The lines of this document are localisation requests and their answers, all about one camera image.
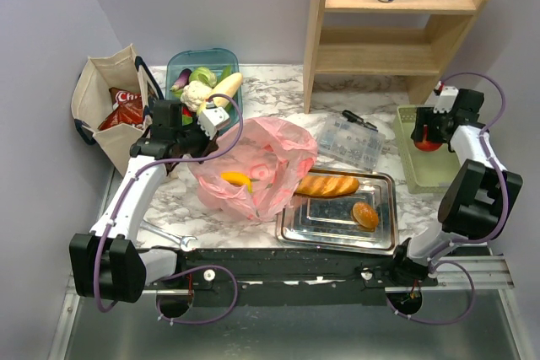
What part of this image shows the teal plastic container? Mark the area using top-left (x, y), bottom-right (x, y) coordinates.
top-left (165, 47), bottom-right (244, 133)

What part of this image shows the round bread bun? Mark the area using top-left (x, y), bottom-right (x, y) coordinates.
top-left (352, 201), bottom-right (380, 232)

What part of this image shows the green plastic basket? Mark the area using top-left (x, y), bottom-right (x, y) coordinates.
top-left (393, 105), bottom-right (461, 194)

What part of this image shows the white eggplant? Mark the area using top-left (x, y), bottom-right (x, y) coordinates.
top-left (208, 73), bottom-right (243, 108)

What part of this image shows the red apple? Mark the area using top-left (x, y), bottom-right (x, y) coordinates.
top-left (413, 139), bottom-right (441, 153)

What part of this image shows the silver metal tray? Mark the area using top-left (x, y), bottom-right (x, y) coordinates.
top-left (276, 167), bottom-right (399, 255)

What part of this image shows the wooden shelf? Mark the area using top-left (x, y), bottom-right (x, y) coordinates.
top-left (303, 0), bottom-right (488, 110)

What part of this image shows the white cauliflower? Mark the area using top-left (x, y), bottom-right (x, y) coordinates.
top-left (180, 80), bottom-right (213, 112)

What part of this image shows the red pepper in container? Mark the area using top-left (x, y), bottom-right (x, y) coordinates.
top-left (181, 105), bottom-right (193, 125)

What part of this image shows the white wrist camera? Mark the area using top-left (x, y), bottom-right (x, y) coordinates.
top-left (197, 102), bottom-right (230, 139)
top-left (434, 81), bottom-right (459, 114)

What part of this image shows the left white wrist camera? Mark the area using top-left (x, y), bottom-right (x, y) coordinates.
top-left (197, 102), bottom-right (230, 139)

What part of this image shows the clear plastic screw box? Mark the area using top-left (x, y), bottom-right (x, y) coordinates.
top-left (316, 116), bottom-right (386, 172)

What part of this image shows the red chips bag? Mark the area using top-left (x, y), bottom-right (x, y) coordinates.
top-left (98, 88), bottom-right (143, 131)

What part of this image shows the silver wrench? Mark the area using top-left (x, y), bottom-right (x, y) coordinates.
top-left (140, 220), bottom-right (197, 252)

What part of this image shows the beige canvas tote bag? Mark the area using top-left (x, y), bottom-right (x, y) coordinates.
top-left (71, 45), bottom-right (164, 174)

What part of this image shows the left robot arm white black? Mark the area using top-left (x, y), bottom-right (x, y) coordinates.
top-left (69, 100), bottom-right (230, 303)

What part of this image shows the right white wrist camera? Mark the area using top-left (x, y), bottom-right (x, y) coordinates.
top-left (434, 81), bottom-right (459, 114)

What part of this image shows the yellow banana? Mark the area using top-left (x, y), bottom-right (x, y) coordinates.
top-left (220, 171), bottom-right (252, 193)

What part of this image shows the black mounting base rail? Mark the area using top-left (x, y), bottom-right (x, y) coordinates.
top-left (154, 248), bottom-right (437, 307)

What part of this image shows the long baguette bread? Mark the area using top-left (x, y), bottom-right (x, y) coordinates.
top-left (295, 175), bottom-right (359, 198)

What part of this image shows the purple eggplant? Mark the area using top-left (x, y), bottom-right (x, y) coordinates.
top-left (170, 68), bottom-right (192, 92)

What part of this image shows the green leaf vegetable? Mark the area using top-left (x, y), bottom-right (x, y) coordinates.
top-left (219, 65), bottom-right (233, 82)

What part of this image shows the pink plastic grocery bag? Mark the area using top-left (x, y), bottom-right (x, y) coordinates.
top-left (188, 117), bottom-right (317, 221)

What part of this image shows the green cabbage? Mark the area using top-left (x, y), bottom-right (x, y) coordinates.
top-left (189, 67), bottom-right (218, 88)

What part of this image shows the black tool on box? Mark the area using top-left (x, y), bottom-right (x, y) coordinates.
top-left (342, 110), bottom-right (378, 132)

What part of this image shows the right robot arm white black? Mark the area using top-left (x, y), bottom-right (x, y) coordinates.
top-left (387, 83), bottom-right (523, 286)

